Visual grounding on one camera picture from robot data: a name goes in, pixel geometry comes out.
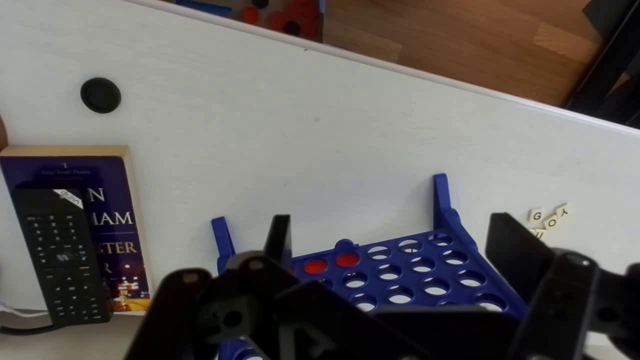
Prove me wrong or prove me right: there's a black game disc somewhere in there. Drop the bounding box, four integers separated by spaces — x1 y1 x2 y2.
77 77 123 117

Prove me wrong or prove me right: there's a blue connect-four gameboard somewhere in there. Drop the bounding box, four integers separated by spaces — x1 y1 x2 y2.
210 172 530 360

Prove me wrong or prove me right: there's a black remote control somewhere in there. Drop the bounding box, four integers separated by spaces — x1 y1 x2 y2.
10 185 113 331

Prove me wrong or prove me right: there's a black low furniture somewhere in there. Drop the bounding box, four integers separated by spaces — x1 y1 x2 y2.
562 0 640 131

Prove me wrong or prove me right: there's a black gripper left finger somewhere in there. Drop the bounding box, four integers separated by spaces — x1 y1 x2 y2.
126 213 301 360

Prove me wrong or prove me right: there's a purple paperback book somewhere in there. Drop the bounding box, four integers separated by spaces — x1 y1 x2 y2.
0 147 153 318

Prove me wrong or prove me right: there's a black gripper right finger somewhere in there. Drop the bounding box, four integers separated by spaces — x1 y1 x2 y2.
483 210 640 360

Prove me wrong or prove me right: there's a game box with disc print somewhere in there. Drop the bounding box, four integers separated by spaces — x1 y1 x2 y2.
168 0 330 44

